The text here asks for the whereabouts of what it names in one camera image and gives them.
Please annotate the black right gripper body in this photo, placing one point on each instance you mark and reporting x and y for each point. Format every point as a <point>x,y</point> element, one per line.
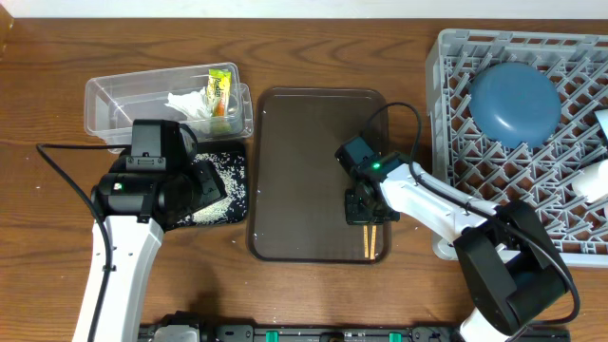
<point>358,211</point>

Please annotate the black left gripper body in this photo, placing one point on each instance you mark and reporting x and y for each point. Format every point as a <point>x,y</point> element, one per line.
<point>197,188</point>

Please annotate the wooden chopstick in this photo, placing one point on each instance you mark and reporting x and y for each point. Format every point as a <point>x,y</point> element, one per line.
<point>366,241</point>
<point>372,245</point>

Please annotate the white tissue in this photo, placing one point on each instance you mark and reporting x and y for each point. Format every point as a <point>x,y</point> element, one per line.
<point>193,105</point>

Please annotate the yellow green snack wrapper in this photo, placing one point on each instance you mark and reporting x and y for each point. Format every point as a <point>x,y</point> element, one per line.
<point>218,91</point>

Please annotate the dark blue bowl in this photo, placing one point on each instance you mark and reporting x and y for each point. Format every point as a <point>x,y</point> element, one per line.
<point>513,103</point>

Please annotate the cream paper cup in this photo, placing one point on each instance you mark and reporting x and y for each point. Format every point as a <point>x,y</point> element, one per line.
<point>591,183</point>

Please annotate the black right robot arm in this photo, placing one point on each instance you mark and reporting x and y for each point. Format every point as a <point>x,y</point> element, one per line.
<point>512,269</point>

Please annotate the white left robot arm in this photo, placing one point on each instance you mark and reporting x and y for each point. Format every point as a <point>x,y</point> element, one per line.
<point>123,254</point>

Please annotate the grey dishwasher rack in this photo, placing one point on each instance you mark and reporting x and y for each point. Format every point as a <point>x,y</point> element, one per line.
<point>465,158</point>

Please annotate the black plastic tray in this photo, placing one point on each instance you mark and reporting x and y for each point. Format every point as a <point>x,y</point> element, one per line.
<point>123,194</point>

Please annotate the clear plastic bin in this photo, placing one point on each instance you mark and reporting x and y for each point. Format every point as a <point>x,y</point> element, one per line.
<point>114,103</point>

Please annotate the dark brown serving tray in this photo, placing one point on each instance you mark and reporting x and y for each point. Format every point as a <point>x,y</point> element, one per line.
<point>296,210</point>

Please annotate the spilled white rice pile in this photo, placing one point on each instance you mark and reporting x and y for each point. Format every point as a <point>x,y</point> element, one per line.
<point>231,167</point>

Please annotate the black rail with green clips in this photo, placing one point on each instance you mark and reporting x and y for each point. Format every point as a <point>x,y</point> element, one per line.
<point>185,326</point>

